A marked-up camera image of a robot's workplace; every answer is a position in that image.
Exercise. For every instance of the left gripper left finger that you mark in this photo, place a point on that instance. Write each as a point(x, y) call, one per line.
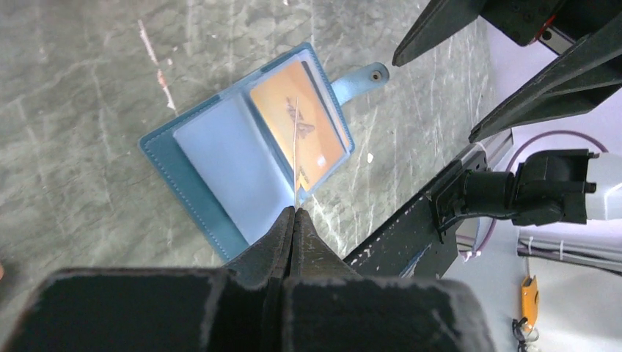
point(235, 308)

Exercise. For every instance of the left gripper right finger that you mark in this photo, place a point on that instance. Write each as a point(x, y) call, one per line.
point(348, 313)

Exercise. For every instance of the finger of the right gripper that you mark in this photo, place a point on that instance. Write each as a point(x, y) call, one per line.
point(439, 20)
point(576, 82)

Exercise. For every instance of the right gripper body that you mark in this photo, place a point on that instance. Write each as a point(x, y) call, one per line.
point(557, 24)

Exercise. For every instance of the blue card holder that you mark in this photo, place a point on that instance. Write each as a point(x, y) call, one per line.
point(225, 168)

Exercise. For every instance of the orange card in holder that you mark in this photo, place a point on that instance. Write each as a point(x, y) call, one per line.
point(299, 120)

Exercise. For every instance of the orange tool on desk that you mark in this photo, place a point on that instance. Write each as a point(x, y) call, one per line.
point(523, 329)

